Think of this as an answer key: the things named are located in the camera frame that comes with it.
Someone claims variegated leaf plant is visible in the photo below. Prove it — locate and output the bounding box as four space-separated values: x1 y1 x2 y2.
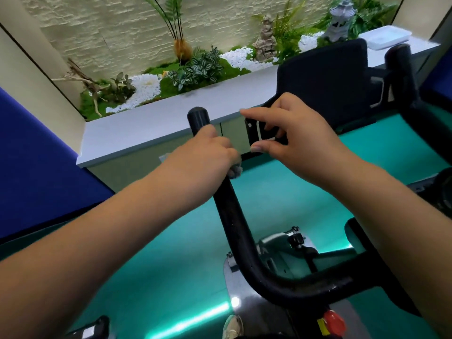
166 45 225 92

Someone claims white sneaker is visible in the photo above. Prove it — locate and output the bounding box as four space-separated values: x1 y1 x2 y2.
222 315 244 339

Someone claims person's left hand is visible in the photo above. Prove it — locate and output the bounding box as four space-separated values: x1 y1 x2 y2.
159 124 242 211

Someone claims grey cleaning cloth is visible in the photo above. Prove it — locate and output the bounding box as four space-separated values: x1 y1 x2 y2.
227 157 243 179

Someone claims large bushy fern plant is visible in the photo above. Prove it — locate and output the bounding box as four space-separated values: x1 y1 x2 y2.
314 0 400 39

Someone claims white plastic tray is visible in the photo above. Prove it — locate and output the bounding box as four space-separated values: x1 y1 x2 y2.
358 25 413 51

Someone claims dry brown branch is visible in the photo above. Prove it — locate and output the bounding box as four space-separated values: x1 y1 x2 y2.
52 59 106 118

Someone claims person's right hand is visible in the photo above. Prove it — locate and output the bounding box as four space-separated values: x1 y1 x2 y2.
240 92 354 189

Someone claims green moss mat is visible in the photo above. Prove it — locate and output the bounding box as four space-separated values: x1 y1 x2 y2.
79 31 318 121

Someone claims slim green fern plant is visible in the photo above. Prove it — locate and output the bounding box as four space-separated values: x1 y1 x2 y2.
252 0 318 50

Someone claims blue wall pad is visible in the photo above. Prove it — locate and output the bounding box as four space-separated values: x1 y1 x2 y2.
0 86 115 241
420 45 452 113

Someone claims tall thin stemmed fern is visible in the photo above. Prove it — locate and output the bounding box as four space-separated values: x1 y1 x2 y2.
143 0 194 64

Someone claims small dark green shrub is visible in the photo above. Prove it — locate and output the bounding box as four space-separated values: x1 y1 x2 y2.
275 38 301 64

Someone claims patch of white pebbles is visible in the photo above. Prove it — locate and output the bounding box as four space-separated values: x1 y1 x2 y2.
298 31 325 53
105 73 162 114
219 47 278 73

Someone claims grey stacked rock ornament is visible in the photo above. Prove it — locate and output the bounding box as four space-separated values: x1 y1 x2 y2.
251 14 279 62

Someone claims small leafy green plant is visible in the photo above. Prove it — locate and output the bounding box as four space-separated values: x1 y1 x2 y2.
102 72 137 103

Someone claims person's left forearm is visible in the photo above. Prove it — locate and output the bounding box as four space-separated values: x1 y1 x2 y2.
0 165 198 339

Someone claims person's right forearm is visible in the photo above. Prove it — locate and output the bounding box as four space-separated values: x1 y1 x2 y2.
324 157 452 339

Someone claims long cabinet with grey top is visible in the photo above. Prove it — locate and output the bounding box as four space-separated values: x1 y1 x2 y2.
76 35 440 193

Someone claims red round knob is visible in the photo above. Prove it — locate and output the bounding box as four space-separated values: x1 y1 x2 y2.
323 309 347 338

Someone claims grey stone pagoda lantern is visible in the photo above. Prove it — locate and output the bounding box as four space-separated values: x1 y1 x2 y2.
321 0 357 43

